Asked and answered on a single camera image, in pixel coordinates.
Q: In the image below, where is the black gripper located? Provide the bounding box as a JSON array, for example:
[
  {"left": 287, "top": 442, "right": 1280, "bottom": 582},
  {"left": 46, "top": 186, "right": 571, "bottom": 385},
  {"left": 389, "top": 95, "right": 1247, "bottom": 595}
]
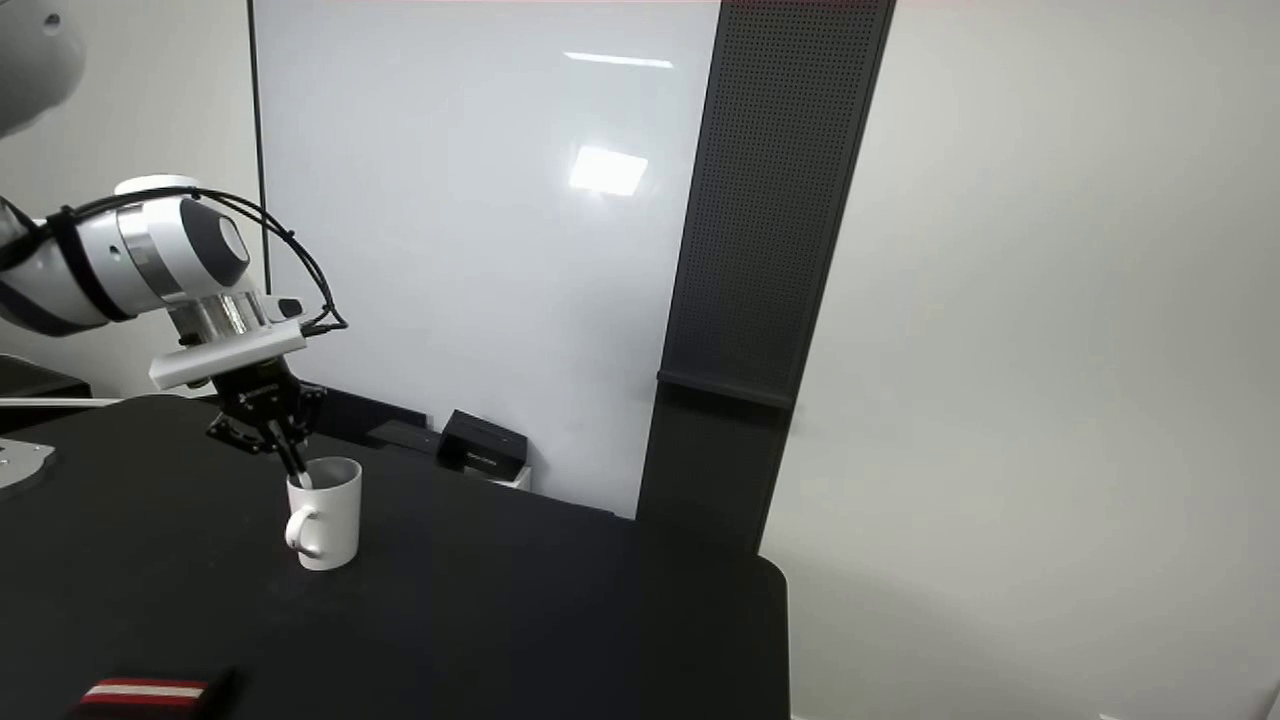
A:
[{"left": 203, "top": 354, "right": 319, "bottom": 487}]

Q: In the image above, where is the white ceramic mug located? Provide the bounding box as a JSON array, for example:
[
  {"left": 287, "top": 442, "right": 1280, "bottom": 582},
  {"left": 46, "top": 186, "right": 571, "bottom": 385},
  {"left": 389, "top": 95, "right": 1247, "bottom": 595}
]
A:
[{"left": 282, "top": 451, "right": 370, "bottom": 575}]

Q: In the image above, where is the silver metal mounting plate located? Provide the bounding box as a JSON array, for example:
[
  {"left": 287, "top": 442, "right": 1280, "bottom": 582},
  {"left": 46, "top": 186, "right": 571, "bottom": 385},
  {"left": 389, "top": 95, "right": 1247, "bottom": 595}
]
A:
[{"left": 0, "top": 436, "right": 59, "bottom": 497}]

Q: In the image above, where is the white whiteboard panel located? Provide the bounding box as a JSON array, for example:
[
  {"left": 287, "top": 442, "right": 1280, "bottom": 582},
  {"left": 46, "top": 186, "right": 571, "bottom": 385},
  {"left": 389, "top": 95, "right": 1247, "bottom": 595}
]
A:
[{"left": 246, "top": 0, "right": 723, "bottom": 523}]

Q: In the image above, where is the black box red white stripe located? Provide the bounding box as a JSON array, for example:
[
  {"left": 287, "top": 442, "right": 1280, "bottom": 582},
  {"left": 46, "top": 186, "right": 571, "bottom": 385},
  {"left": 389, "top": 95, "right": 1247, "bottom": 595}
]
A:
[{"left": 72, "top": 669, "right": 250, "bottom": 720}]

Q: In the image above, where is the black vertical pillar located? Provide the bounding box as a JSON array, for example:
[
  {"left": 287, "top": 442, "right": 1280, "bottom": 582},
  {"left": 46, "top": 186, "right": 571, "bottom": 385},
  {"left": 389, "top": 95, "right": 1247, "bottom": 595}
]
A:
[{"left": 632, "top": 0, "right": 901, "bottom": 563}]

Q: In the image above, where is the small black camera box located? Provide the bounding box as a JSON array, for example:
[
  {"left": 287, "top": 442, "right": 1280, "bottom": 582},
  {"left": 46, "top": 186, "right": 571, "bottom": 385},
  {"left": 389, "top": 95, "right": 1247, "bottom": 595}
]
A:
[{"left": 433, "top": 405, "right": 536, "bottom": 484}]

